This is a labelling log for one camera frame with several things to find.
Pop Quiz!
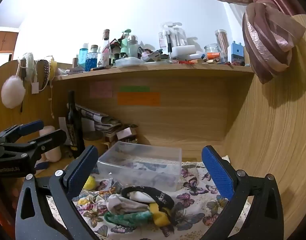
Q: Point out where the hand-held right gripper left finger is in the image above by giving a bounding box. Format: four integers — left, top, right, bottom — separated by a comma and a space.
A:
15, 145, 99, 240

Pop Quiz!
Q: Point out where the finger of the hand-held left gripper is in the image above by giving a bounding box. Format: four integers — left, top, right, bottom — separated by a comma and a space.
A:
0, 120, 45, 143
0, 129, 68, 164

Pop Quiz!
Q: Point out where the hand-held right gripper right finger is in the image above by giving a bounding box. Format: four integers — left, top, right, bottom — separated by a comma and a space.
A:
202, 145, 285, 240

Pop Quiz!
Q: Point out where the white grey sock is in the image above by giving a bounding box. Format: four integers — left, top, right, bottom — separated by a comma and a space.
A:
106, 194, 150, 215

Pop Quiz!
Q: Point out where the clear plastic storage box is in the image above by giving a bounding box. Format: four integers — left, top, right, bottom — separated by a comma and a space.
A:
96, 141, 183, 192

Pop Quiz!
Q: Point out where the black sock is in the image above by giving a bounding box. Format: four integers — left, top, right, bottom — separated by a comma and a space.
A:
121, 185, 175, 212

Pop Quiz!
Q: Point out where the green sock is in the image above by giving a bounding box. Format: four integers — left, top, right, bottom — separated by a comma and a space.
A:
104, 210, 154, 227

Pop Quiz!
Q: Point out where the yellow sock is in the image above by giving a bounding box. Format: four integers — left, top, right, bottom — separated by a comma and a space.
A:
148, 202, 170, 227

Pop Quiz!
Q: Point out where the small yellow soft ball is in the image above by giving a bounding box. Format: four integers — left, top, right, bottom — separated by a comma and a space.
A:
83, 176, 96, 190

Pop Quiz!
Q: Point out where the cream pillar candle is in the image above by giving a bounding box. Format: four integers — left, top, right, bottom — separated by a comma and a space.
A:
39, 126, 62, 162

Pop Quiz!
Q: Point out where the dark wine bottle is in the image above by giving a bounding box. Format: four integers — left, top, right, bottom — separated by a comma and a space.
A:
65, 90, 86, 159

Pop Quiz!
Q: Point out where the floral patterned cloth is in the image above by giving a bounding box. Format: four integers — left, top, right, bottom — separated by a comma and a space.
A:
77, 179, 124, 207

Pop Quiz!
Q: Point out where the butterfly print tablecloth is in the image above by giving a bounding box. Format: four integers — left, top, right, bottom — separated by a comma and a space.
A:
46, 160, 252, 240

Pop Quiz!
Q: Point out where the white fluffy pompom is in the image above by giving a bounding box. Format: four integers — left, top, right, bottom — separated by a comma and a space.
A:
1, 76, 26, 109

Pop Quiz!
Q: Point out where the stack of newspapers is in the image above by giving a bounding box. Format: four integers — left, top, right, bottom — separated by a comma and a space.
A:
75, 103, 124, 133

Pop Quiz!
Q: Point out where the spotted feather headband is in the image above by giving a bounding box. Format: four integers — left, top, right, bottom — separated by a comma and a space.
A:
36, 59, 51, 92

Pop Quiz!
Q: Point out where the small pink box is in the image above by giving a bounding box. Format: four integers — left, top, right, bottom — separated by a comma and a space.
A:
116, 127, 133, 141

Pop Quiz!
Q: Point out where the wooden desk hutch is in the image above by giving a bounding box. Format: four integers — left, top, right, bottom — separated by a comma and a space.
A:
0, 14, 306, 240

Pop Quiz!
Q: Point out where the white fluffy hair band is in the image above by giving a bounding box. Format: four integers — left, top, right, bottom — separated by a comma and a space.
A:
23, 52, 36, 78

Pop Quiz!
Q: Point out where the pink sticky note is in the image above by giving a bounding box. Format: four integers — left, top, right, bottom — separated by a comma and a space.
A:
90, 82, 113, 98

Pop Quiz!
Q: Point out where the blue liquid glass bottle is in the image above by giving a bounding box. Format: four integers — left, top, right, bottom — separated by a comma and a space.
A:
85, 45, 98, 72

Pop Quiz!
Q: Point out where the light blue plastic bottle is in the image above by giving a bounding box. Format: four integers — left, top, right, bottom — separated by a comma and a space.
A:
79, 43, 90, 67

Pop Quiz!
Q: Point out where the orange sticky note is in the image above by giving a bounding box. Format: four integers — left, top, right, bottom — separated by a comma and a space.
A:
117, 92, 160, 106

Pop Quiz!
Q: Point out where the green sticky note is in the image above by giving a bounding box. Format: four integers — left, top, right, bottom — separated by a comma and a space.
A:
119, 86, 150, 92

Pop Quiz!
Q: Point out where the tall floral corked bottle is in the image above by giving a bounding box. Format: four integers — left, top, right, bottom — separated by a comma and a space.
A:
101, 29, 111, 67

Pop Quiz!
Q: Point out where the flat clear lidded box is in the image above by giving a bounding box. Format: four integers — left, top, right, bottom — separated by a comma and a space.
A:
115, 57, 145, 68

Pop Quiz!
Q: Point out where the green pump bottle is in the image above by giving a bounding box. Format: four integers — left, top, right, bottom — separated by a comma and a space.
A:
120, 29, 131, 58

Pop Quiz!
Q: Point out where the blue box on shelf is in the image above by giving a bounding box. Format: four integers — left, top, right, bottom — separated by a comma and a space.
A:
230, 41, 245, 62

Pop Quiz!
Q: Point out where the white bottle silver cap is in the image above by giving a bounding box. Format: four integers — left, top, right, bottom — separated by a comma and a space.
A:
127, 35, 140, 58

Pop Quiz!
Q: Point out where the white rectangular box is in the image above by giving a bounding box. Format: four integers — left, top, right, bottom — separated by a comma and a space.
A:
171, 45, 197, 61

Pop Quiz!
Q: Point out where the tall clear canister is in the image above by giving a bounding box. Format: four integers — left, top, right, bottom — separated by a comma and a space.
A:
214, 29, 230, 63

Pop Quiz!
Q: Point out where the pink curtain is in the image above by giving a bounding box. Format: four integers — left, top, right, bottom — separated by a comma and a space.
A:
197, 0, 306, 85

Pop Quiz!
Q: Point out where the packaged white pump bottle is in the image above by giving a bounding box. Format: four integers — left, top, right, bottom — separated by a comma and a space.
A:
158, 21, 188, 55

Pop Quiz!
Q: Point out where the wooden wall cabinet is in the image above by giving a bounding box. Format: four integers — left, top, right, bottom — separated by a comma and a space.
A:
0, 27, 20, 54

